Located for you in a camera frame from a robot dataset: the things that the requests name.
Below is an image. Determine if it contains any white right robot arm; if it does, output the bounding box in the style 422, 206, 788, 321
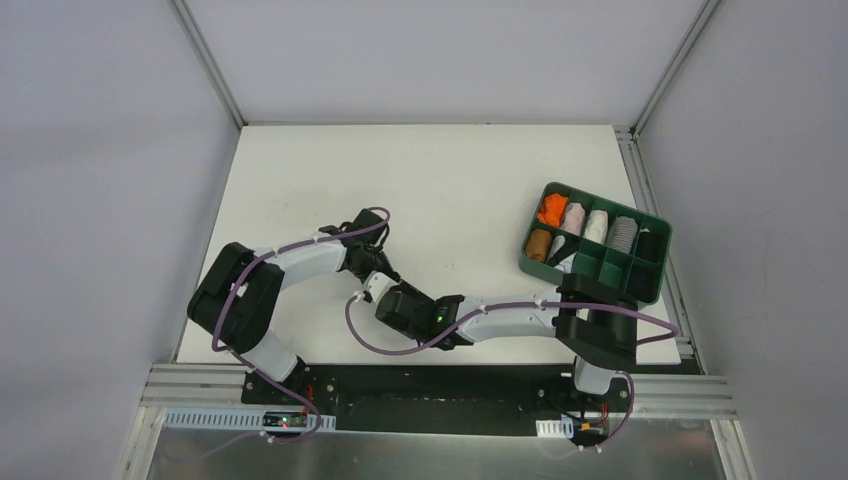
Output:
363, 272, 639, 410

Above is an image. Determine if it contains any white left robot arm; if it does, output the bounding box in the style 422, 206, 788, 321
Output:
187, 207, 399, 405

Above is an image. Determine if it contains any brown rolled underwear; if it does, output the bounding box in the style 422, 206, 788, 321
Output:
524, 228, 554, 263

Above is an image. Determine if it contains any white black rolled underwear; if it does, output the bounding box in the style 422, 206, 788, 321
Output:
546, 234, 581, 274

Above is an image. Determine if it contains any orange rolled underwear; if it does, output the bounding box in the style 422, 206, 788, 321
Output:
536, 193, 569, 228

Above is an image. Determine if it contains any pink rolled underwear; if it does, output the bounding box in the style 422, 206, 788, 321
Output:
560, 202, 586, 237

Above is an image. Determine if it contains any grey striped rolled underwear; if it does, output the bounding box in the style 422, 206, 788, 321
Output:
607, 216, 639, 254

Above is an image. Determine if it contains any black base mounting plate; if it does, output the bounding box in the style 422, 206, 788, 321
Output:
241, 364, 631, 437

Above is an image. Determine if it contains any green compartment tray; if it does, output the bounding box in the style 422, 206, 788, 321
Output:
518, 182, 673, 306

